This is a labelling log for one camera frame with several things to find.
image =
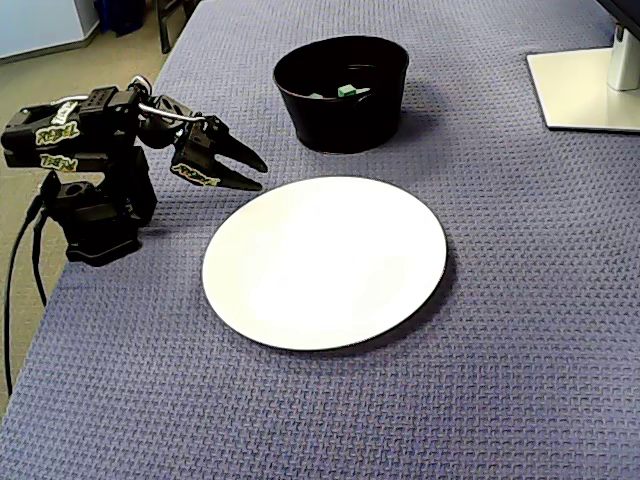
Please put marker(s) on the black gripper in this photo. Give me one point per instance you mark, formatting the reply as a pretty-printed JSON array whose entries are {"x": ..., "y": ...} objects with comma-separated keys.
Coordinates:
[{"x": 200, "y": 152}]

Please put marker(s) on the green foam cube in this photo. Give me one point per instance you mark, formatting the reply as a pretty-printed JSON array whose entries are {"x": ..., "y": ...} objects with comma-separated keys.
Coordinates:
[{"x": 346, "y": 90}]

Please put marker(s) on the white round plate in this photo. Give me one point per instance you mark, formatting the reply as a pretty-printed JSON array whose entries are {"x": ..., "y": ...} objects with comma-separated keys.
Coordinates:
[{"x": 325, "y": 260}]

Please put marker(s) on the black metal pot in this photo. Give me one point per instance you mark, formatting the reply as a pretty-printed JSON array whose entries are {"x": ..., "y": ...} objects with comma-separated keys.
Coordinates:
[{"x": 345, "y": 125}]

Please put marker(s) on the blue container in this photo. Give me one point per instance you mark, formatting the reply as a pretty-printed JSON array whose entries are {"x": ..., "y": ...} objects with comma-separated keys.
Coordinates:
[{"x": 120, "y": 15}]

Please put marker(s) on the blue waffle cloth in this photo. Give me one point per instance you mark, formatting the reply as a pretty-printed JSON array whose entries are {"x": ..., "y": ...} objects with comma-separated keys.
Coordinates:
[{"x": 500, "y": 300}]

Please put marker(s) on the silver monitor stand base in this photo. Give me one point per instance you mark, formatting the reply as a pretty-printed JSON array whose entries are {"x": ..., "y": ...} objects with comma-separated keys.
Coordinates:
[{"x": 575, "y": 90}]

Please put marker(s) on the silver monitor stand column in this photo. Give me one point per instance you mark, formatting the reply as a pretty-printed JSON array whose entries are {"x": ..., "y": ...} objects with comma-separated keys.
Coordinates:
[{"x": 625, "y": 60}]

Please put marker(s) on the black monitor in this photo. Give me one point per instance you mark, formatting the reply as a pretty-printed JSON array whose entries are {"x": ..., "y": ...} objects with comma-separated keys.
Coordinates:
[{"x": 630, "y": 10}]

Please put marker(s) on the dark furniture frame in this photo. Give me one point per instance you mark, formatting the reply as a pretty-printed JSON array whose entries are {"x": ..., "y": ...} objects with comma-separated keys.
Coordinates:
[{"x": 165, "y": 25}]

